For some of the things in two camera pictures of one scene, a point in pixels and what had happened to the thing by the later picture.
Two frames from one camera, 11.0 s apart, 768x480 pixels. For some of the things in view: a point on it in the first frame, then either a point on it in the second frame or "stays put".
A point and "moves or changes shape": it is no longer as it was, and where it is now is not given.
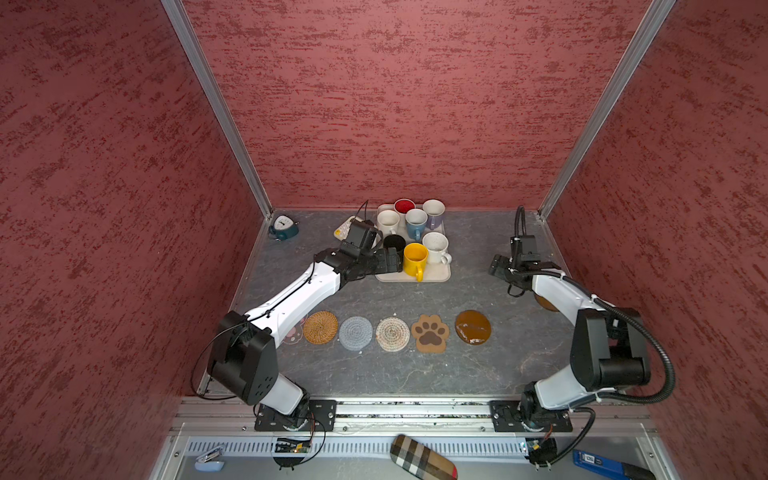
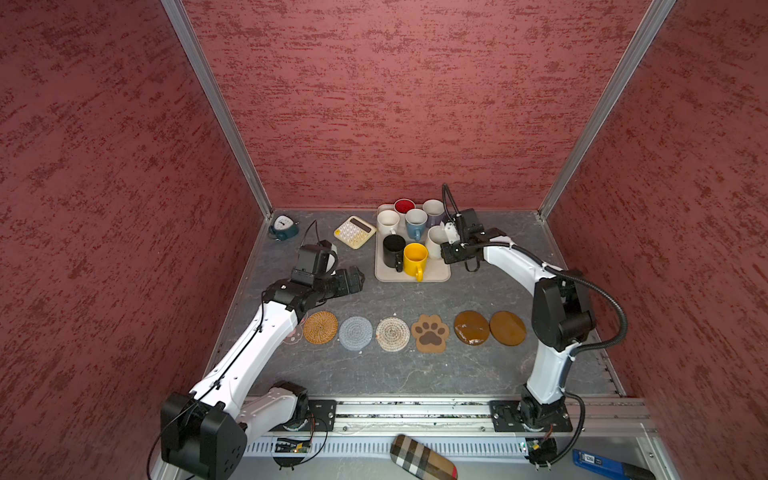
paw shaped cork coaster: (431, 334) stays put
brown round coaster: (545, 303) moves or changes shape
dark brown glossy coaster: (472, 327) stays put
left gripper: (393, 261) → (343, 287)
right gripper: (498, 264) → (447, 257)
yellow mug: (415, 260) stays put
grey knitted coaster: (355, 333) stays put
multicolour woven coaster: (392, 334) stays put
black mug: (394, 241) stays put
